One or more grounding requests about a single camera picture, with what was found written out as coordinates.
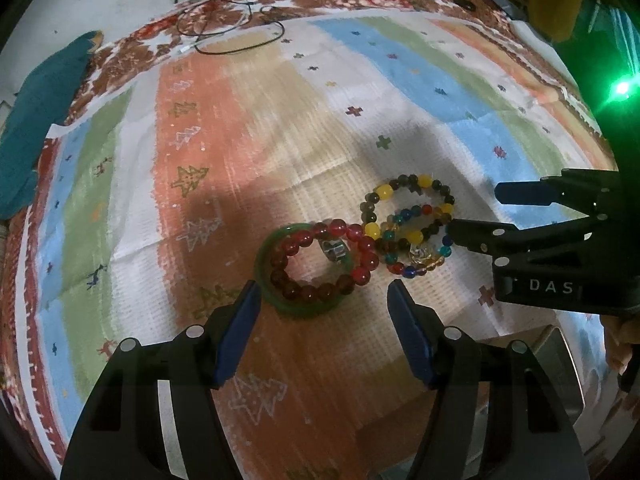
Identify green jade bangle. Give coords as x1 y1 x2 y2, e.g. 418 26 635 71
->
254 219 358 318

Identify red bead bracelet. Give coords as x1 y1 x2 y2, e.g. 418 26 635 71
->
269 218 381 304

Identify yellow and dark bead bracelet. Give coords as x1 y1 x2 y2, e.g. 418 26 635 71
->
360 173 457 256

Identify striped colourful mat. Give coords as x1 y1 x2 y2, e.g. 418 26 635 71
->
1 11 615 479

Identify teal pillow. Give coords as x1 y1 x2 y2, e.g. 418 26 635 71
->
1 30 103 220

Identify black cable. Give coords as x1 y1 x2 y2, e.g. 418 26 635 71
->
173 0 286 57

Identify multicolour bead bracelet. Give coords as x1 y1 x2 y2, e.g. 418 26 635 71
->
380 202 454 280

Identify right hand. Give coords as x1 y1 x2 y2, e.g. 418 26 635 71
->
600 315 639 375

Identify white cable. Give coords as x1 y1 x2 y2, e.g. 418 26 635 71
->
178 0 274 53

